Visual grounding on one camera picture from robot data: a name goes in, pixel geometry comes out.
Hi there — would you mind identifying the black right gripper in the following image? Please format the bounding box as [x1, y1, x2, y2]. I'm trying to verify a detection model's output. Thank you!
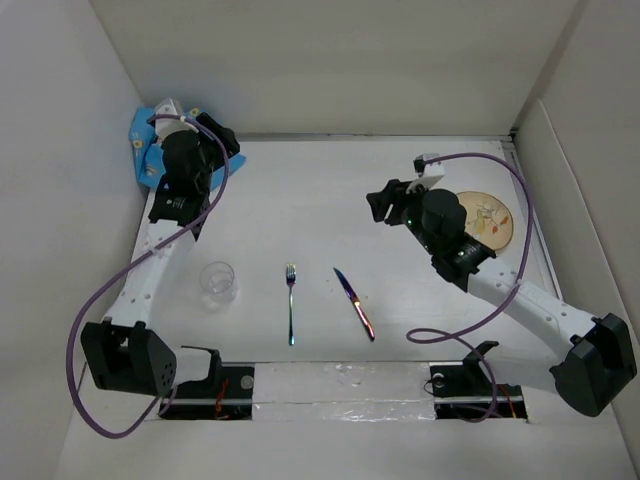
[366, 177, 440, 256]

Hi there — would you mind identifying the blue space-print placemat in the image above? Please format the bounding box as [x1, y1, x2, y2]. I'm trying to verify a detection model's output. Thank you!
[128, 107, 246, 190]

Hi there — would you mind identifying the beige round plate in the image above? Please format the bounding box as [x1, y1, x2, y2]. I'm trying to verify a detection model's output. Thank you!
[457, 191, 514, 251]

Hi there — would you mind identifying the iridescent knife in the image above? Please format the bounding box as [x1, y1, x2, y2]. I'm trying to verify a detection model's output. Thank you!
[333, 268, 376, 342]

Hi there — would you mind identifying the iridescent fork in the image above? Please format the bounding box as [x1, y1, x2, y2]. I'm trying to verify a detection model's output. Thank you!
[285, 263, 296, 346]

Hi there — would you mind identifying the clear drinking glass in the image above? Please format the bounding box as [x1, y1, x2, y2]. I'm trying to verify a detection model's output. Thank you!
[199, 261, 238, 311]

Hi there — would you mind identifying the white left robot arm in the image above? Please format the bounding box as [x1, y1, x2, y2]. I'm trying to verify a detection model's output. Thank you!
[81, 112, 240, 397]

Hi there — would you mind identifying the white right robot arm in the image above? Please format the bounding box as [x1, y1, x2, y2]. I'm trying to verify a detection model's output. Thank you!
[366, 179, 637, 417]

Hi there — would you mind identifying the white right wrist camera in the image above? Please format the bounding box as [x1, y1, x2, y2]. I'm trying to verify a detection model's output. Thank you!
[406, 153, 445, 193]

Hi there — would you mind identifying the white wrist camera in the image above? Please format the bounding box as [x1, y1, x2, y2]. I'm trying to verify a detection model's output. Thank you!
[406, 153, 445, 193]
[151, 97, 198, 143]

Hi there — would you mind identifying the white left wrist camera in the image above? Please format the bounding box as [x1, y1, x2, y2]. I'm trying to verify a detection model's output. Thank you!
[151, 97, 198, 143]

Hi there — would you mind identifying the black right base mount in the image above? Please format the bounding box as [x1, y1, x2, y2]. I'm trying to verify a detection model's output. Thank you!
[423, 361, 528, 421]

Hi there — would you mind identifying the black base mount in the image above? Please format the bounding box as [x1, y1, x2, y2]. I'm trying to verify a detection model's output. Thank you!
[423, 361, 528, 421]
[159, 363, 255, 421]

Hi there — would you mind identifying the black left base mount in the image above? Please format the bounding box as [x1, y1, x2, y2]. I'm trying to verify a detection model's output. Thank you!
[159, 363, 255, 421]

